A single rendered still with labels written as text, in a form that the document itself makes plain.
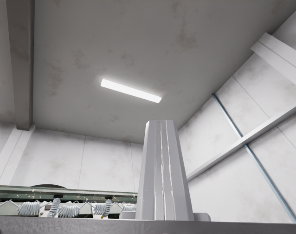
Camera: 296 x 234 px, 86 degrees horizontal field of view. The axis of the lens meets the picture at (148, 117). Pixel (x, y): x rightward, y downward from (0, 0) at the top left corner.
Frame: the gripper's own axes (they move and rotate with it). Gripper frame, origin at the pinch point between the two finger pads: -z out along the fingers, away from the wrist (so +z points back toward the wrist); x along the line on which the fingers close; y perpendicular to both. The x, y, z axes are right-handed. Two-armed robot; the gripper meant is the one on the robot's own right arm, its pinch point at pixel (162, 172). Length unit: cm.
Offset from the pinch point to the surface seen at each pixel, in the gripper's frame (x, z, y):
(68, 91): 166, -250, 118
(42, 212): 70, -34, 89
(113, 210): 36, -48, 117
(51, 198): 97, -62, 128
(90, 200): 71, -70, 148
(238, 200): -123, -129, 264
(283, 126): -174, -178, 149
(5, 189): 80, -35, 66
